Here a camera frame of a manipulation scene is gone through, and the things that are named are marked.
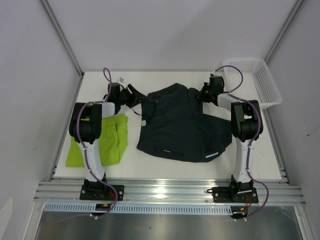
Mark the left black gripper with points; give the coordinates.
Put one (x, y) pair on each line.
(135, 95)

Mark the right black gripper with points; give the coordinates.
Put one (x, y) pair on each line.
(201, 97)

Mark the dark green shorts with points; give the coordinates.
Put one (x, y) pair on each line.
(174, 126)

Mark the lime green shorts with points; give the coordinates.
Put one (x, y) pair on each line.
(112, 144)

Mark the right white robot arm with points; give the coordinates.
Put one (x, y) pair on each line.
(246, 127)

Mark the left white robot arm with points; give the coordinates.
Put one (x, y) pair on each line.
(86, 127)

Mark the white plastic basket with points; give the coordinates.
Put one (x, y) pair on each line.
(251, 79)

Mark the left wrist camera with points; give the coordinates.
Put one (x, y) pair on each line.
(120, 81)

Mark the right aluminium frame post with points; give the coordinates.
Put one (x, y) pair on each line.
(284, 30)

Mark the aluminium frame post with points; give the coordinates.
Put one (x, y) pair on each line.
(284, 30)
(61, 36)

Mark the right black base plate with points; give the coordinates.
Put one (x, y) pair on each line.
(222, 194)

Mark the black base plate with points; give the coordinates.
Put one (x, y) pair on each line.
(102, 193)
(222, 194)

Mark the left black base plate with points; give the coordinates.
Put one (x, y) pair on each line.
(102, 193)

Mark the left aluminium frame post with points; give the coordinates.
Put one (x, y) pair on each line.
(61, 36)

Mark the aluminium mounting rail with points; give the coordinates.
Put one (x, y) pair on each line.
(168, 191)

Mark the perforated cable tray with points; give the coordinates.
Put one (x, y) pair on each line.
(130, 208)

